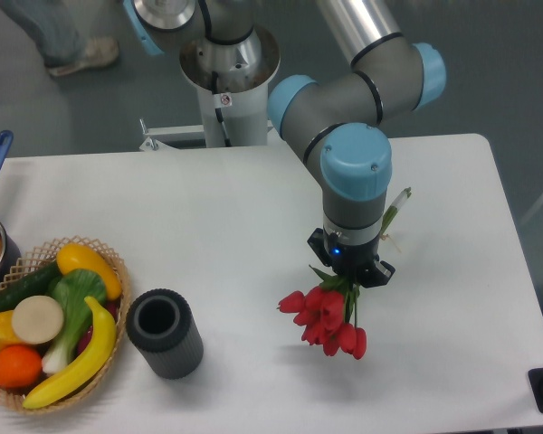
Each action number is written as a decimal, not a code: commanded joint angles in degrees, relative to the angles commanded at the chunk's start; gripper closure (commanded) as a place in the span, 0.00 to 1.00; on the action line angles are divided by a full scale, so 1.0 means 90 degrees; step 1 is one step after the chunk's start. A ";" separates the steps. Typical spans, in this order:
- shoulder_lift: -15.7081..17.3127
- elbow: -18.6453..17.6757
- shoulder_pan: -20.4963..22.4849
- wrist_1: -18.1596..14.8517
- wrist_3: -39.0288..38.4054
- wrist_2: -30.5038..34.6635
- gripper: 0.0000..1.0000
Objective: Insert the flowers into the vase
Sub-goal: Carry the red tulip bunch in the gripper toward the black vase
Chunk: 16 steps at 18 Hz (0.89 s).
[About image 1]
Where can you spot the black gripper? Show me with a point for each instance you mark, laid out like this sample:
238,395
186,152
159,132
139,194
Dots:
352,252

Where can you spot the red tulip bouquet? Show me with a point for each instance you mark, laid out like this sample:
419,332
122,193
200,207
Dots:
328,314

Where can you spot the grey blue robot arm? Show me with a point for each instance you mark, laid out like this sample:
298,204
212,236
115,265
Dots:
333,128

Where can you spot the dark grey ribbed vase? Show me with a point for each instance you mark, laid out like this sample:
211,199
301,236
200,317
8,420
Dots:
160,324

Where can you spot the red fruit in basket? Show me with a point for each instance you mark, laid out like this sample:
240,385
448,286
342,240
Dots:
112,307

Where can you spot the yellow banana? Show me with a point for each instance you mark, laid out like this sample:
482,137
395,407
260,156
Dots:
84,367

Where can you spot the green bok choy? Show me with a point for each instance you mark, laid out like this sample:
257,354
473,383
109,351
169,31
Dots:
70,292

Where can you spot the woven wicker basket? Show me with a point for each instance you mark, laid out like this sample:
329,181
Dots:
41,256

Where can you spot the green cucumber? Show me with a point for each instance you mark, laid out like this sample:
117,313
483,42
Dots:
35,283

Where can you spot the beige round radish slice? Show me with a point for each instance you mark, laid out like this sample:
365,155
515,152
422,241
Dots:
37,319

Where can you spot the orange fruit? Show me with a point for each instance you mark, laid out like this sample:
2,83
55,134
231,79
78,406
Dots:
20,366

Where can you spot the person leg and shoe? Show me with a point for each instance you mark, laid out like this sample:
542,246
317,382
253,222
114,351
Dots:
64,49

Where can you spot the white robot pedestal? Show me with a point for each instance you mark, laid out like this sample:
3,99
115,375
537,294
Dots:
231,84

